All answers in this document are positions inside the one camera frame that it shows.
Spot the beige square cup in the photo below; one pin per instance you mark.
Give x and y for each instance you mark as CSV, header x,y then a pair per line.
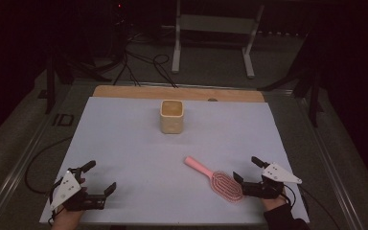
x,y
172,119

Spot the white table mat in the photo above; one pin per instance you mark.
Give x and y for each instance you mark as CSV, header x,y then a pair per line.
x,y
140,159

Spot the pink hairbrush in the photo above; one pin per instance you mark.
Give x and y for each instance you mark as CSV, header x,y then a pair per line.
x,y
218,182

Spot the white metal stand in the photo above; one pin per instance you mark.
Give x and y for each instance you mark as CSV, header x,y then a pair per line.
x,y
217,24

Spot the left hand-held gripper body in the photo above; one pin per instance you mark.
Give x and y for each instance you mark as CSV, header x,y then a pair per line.
x,y
66,188

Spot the person's left hand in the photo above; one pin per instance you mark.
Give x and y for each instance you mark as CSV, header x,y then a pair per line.
x,y
67,217

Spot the black tripod stand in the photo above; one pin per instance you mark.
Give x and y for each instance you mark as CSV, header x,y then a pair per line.
x,y
311,92
52,86

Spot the metal floor rail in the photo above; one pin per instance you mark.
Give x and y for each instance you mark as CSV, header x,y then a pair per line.
x,y
16,172
329,166

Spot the black floor bracket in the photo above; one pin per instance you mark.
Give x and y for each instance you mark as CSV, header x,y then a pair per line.
x,y
63,119

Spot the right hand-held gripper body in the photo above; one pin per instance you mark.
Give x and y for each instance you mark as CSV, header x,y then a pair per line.
x,y
268,187

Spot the person's right hand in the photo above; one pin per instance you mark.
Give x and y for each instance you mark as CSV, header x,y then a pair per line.
x,y
273,203

